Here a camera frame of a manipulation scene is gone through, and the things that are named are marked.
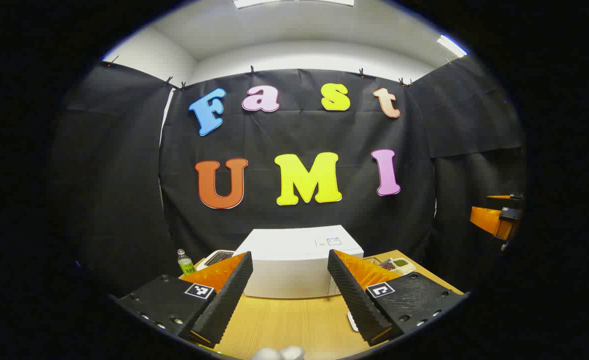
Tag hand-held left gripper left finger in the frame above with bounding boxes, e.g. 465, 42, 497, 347
116, 251, 254, 349

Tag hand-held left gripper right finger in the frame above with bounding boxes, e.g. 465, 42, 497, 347
327, 249, 468, 347

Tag white microwave oven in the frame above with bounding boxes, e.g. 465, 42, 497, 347
232, 225, 365, 300

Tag small white appliance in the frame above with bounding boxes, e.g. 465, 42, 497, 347
194, 249, 236, 272

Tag green drink bottle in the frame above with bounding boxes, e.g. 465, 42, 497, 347
176, 248, 196, 277

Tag white compartment tray of grains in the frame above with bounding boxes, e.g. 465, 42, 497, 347
380, 257, 417, 277

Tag ceiling light panel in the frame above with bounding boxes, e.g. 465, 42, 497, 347
436, 34, 469, 58
233, 0, 355, 9

